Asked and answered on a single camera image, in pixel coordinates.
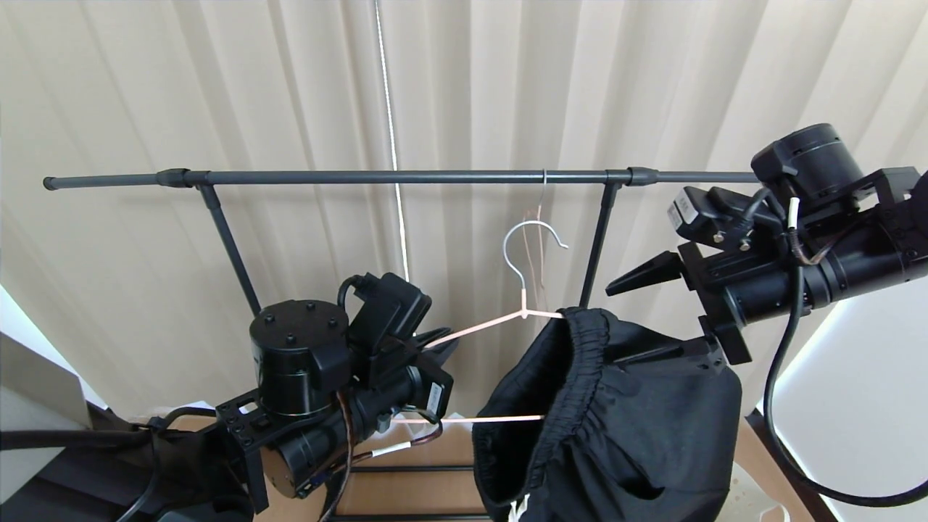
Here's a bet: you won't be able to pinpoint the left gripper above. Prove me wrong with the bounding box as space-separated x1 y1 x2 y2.
275 362 455 500

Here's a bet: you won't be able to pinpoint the black clothes rack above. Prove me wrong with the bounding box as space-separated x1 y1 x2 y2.
42 167 762 522

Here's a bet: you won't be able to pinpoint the pink clothes hanger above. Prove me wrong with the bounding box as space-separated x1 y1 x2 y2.
391 220 571 426
523 169 549 291

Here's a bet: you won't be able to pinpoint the white laundry basket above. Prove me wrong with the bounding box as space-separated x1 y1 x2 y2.
727 464 792 522

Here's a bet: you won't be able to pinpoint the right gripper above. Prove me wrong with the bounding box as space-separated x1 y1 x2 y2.
605 232 928 368

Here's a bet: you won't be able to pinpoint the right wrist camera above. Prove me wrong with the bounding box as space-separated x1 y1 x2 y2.
666 183 771 253

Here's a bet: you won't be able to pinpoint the beige curtain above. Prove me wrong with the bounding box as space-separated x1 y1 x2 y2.
0 0 928 436

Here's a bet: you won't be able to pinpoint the black shorts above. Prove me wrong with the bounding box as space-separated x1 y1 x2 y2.
471 306 744 522

